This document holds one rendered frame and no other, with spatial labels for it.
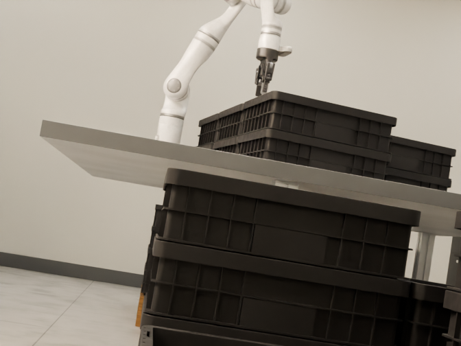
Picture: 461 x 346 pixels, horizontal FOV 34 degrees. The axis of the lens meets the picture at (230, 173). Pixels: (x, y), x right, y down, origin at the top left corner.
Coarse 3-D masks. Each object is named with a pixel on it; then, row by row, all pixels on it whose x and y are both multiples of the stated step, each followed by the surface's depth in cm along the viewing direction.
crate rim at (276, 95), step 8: (264, 96) 219; (272, 96) 213; (280, 96) 212; (288, 96) 213; (296, 96) 214; (248, 104) 234; (256, 104) 226; (304, 104) 214; (312, 104) 215; (320, 104) 216; (328, 104) 216; (336, 104) 217; (336, 112) 217; (344, 112) 218; (352, 112) 218; (360, 112) 219; (368, 112) 220; (376, 120) 220; (384, 120) 221; (392, 120) 222
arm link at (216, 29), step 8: (232, 0) 280; (240, 0) 280; (232, 8) 284; (240, 8) 282; (224, 16) 282; (232, 16) 282; (208, 24) 280; (216, 24) 280; (224, 24) 281; (208, 32) 279; (216, 32) 279; (224, 32) 282; (216, 40) 280
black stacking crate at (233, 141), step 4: (224, 140) 253; (228, 140) 248; (232, 140) 244; (236, 140) 241; (216, 144) 263; (220, 144) 258; (224, 144) 252; (228, 144) 247; (232, 144) 243; (236, 144) 243; (216, 148) 268; (220, 148) 260; (224, 148) 253; (228, 148) 250; (232, 148) 246; (236, 148) 242; (232, 152) 246; (236, 152) 241
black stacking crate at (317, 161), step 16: (240, 144) 240; (256, 144) 221; (272, 144) 212; (288, 144) 213; (304, 144) 215; (320, 144) 215; (336, 144) 217; (272, 160) 212; (288, 160) 213; (304, 160) 215; (320, 160) 216; (336, 160) 218; (352, 160) 219; (368, 160) 220; (384, 160) 221; (368, 176) 220
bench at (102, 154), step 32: (64, 128) 175; (96, 160) 224; (128, 160) 202; (160, 160) 185; (192, 160) 178; (224, 160) 178; (256, 160) 179; (320, 192) 202; (352, 192) 185; (384, 192) 182; (416, 192) 183; (448, 192) 184; (448, 224) 250; (416, 256) 338
